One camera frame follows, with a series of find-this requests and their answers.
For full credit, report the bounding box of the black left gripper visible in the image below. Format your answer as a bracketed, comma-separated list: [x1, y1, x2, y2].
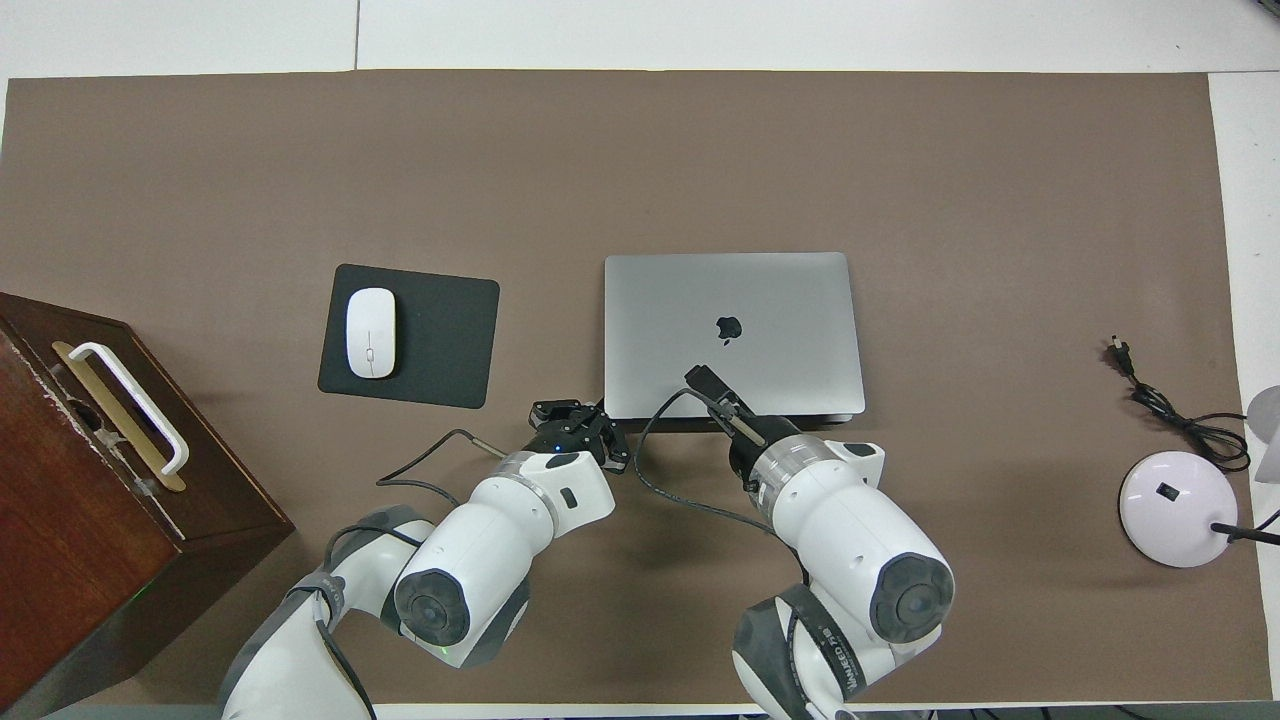
[526, 398, 631, 472]

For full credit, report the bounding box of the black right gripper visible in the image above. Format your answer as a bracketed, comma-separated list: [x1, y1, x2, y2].
[727, 414, 806, 493]

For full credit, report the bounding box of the silver Apple laptop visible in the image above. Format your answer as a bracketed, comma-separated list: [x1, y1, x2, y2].
[603, 252, 867, 426]

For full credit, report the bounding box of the black mouse pad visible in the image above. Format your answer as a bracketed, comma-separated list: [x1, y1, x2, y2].
[317, 263, 501, 410]

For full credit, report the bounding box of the white computer mouse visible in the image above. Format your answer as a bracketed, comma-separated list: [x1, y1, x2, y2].
[345, 287, 398, 380]

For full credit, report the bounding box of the brown table mat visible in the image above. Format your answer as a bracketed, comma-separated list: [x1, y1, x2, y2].
[0, 68, 1273, 706]

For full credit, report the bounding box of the white lamp base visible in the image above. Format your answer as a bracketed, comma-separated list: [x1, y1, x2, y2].
[1118, 385, 1280, 569]

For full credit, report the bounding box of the dark brown wooden box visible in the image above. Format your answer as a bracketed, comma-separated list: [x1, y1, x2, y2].
[0, 292, 296, 716]

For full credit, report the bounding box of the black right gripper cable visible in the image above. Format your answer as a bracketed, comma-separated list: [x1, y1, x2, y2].
[632, 366, 811, 591]

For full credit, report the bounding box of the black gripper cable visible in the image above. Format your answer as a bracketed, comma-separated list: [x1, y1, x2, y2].
[632, 366, 811, 591]
[318, 428, 508, 720]

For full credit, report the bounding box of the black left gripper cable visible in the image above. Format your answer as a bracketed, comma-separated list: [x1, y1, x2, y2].
[318, 428, 508, 720]

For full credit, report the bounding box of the black lamp power cable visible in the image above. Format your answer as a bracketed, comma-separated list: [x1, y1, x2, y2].
[1108, 336, 1280, 531]

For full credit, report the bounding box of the gold box handle plate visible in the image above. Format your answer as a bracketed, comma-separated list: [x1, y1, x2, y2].
[50, 340, 188, 493]

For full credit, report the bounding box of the white box handle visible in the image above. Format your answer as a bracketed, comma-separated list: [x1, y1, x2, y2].
[68, 342, 191, 476]

